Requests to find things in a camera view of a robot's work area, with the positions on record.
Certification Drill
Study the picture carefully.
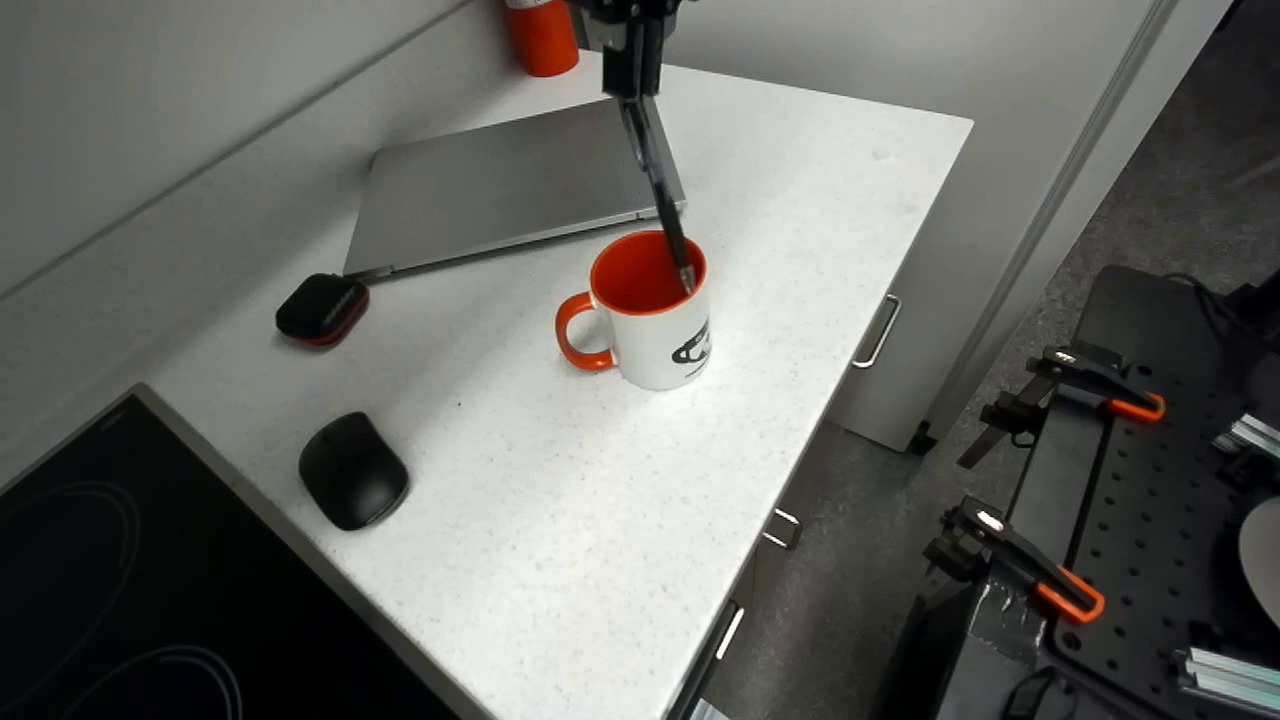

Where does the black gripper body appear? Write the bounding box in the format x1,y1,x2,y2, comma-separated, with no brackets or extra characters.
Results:
569,0,685,94

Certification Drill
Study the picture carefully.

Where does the orange cylindrical container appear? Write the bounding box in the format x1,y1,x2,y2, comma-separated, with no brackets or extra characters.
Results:
505,0,581,76

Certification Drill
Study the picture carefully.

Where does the silver closed laptop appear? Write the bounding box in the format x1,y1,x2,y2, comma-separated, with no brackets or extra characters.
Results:
345,101,685,281

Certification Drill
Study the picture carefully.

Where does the white mug orange interior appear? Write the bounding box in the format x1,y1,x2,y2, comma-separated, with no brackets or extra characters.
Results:
551,230,710,391

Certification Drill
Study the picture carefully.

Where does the black red small case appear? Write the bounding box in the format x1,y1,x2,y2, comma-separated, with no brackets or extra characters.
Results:
275,273,368,346

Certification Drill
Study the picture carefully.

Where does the black computer mouse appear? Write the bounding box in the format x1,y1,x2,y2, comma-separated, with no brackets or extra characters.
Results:
299,413,410,532

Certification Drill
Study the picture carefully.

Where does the upper black orange clamp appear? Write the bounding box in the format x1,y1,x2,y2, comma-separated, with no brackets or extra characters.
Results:
960,342,1166,468

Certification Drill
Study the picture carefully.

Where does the black orange clamp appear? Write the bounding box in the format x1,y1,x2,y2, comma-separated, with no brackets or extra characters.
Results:
960,342,1166,468
925,494,1107,627

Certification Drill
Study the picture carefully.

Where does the lower black orange clamp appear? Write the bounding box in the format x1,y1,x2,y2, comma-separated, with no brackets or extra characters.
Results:
925,494,1107,627

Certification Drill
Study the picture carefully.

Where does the black induction cooktop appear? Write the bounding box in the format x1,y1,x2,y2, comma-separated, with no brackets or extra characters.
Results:
0,389,455,720

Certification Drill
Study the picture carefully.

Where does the black perforated workbench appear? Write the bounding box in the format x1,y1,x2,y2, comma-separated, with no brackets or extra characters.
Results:
883,266,1275,720

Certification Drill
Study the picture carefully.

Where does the silver cabinet drawer handle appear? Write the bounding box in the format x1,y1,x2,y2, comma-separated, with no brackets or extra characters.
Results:
851,293,901,371

